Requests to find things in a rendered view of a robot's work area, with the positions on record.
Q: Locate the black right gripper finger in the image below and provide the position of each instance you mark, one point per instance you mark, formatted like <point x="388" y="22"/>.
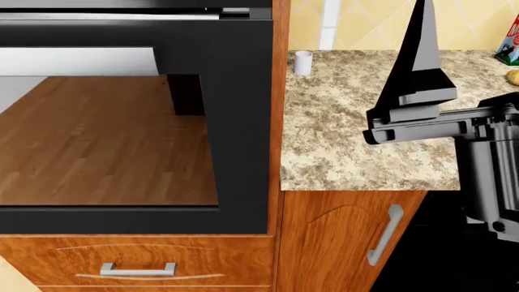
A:
<point x="421" y="76"/>

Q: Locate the wooden base cabinet door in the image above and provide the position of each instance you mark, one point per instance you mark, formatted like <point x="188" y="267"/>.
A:
<point x="324" y="243"/>

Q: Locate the black glass microwave door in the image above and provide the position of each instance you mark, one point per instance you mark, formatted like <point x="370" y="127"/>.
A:
<point x="239" y="121"/>

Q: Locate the yellow potato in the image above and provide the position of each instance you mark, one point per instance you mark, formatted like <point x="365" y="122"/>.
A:
<point x="514" y="77"/>

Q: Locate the milk carton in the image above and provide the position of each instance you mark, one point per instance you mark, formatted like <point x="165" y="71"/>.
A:
<point x="511" y="42"/>

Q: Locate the small white cylindrical cup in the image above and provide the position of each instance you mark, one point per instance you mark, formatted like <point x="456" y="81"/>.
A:
<point x="303" y="62"/>

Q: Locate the wooden drawer front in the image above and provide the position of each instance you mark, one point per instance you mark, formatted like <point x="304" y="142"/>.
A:
<point x="227" y="258"/>

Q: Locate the tall wooden cabinet frame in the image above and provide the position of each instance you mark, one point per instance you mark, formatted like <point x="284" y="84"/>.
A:
<point x="280" y="30"/>

